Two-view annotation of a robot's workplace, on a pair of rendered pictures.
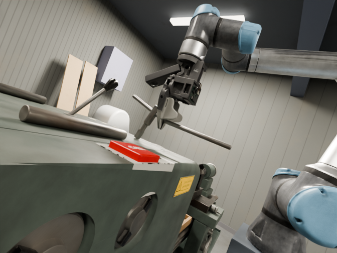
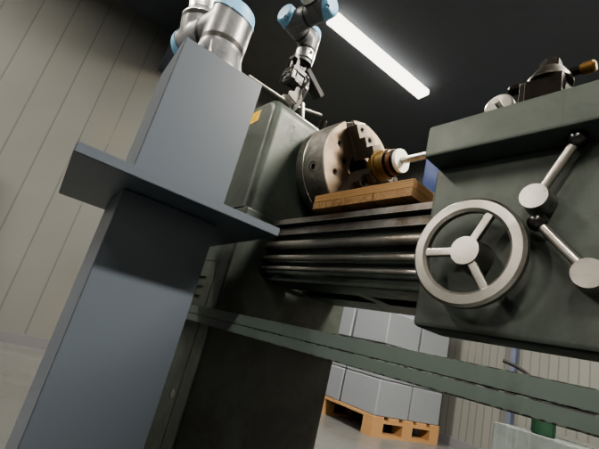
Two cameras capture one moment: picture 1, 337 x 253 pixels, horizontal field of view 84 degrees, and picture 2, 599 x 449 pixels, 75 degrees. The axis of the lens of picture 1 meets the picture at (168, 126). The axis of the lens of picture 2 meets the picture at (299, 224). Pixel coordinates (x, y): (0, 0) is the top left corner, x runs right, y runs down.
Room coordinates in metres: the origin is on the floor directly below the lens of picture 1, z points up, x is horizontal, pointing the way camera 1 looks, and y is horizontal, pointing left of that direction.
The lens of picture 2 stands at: (1.20, -1.04, 0.53)
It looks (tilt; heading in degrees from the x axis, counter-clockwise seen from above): 16 degrees up; 116
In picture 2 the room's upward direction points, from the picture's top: 15 degrees clockwise
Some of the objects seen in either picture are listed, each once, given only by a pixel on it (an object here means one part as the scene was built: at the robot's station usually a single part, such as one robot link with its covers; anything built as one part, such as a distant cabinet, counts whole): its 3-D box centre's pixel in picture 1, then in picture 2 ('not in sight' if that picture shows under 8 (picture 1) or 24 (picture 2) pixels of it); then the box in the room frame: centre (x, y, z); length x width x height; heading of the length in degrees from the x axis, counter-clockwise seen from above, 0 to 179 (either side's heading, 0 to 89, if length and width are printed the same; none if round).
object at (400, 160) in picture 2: not in sight; (418, 157); (1.03, -0.08, 1.08); 0.13 x 0.07 x 0.07; 153
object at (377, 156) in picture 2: not in sight; (385, 164); (0.93, -0.04, 1.08); 0.09 x 0.09 x 0.09; 63
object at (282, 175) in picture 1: (293, 194); (227, 28); (0.54, -0.40, 1.27); 0.13 x 0.12 x 0.14; 163
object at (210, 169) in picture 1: (204, 177); not in sight; (1.87, -0.51, 1.01); 0.30 x 0.20 x 0.29; 153
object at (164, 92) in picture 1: (166, 96); not in sight; (0.52, 0.04, 1.40); 0.05 x 0.02 x 0.09; 153
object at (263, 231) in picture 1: (278, 232); (216, 63); (0.54, -0.40, 1.15); 0.15 x 0.15 x 0.10
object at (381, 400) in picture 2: not in sight; (365, 350); (0.29, 3.00, 0.63); 1.29 x 0.84 x 1.25; 147
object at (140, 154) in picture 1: (134, 153); not in sight; (0.29, 0.03, 1.26); 0.06 x 0.06 x 0.02; 63
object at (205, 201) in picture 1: (181, 192); not in sight; (1.32, -0.25, 0.95); 0.43 x 0.18 x 0.04; 63
